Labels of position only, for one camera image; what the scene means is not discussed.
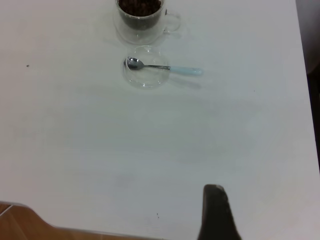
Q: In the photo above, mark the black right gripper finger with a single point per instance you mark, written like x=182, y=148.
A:
x=216, y=215

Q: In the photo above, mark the clear double-walled glass cup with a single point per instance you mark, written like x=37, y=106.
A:
x=140, y=32

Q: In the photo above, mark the pile of coffee beans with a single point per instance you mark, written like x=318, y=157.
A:
x=138, y=8

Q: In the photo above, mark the clear round glass saucer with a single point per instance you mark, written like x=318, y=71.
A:
x=147, y=80

